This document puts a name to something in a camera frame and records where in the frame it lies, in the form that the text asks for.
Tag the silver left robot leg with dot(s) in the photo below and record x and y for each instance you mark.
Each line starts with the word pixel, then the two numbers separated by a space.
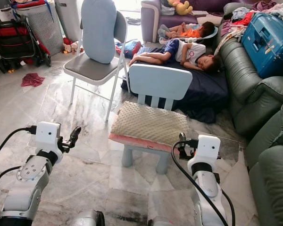
pixel 88 219

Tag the white mesh laundry basket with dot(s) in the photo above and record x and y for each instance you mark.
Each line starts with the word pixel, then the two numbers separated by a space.
pixel 45 28

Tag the light blue child chair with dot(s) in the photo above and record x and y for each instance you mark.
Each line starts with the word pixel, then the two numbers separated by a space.
pixel 160 81

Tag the sleeping child in uniform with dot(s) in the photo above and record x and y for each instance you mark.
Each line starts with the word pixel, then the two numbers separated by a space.
pixel 181 51

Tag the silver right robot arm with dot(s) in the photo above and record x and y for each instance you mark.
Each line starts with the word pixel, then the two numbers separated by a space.
pixel 207 188

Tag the child in orange shirt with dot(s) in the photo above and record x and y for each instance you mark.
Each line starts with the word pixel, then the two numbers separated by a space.
pixel 189 31

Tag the pile of clothes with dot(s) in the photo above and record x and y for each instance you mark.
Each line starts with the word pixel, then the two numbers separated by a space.
pixel 252 14

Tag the dark blue floor mattress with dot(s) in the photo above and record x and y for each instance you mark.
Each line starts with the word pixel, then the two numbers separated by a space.
pixel 210 89

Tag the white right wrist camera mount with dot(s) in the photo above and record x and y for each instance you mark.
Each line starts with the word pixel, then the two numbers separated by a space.
pixel 209 148

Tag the blue hard suitcase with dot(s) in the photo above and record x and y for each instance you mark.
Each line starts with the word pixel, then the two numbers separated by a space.
pixel 266 44

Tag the purple sofa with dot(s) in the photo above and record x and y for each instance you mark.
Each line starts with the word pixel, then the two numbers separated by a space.
pixel 148 21

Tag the small plush toy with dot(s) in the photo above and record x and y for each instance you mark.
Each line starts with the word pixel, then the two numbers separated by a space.
pixel 70 47

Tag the red cloth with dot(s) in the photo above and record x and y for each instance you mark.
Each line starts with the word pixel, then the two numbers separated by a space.
pixel 32 79

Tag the silver right robot leg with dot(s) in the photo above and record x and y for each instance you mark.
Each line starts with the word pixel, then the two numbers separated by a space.
pixel 162 222

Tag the beige dimpled pillow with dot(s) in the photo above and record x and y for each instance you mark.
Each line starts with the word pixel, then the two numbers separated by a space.
pixel 148 123

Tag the silver robot leg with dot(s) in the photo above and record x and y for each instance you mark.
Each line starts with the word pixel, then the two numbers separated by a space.
pixel 162 222
pixel 88 219

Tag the blue red bag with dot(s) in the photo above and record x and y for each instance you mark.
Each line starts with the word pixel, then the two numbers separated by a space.
pixel 127 48

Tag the black red stroller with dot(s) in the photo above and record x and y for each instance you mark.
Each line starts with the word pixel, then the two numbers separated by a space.
pixel 14 42

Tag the light blue pillow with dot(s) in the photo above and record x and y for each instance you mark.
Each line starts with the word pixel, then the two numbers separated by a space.
pixel 99 30

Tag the grey white folding chair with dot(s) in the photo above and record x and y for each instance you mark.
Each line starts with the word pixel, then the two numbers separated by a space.
pixel 89 69

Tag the yellow plush toy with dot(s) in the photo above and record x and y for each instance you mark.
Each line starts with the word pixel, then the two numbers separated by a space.
pixel 181 7

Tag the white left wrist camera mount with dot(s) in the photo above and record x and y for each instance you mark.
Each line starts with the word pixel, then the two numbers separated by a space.
pixel 48 135

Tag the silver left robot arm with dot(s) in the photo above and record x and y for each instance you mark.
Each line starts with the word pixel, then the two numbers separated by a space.
pixel 29 181

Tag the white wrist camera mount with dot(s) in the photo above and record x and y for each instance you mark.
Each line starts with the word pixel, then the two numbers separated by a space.
pixel 48 135
pixel 209 148

